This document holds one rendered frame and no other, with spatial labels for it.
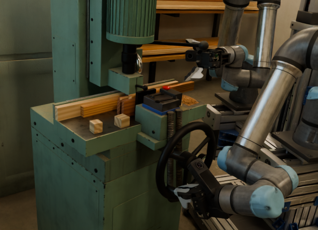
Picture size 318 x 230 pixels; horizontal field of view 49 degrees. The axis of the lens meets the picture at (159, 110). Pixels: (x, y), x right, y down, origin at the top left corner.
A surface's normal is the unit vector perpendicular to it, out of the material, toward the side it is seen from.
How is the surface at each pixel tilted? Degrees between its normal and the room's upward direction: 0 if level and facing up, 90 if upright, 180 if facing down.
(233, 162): 63
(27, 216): 0
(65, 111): 90
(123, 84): 90
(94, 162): 90
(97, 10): 90
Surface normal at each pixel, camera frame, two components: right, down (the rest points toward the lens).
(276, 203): 0.61, -0.14
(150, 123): -0.72, 0.21
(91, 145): 0.68, 0.32
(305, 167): 0.35, 0.38
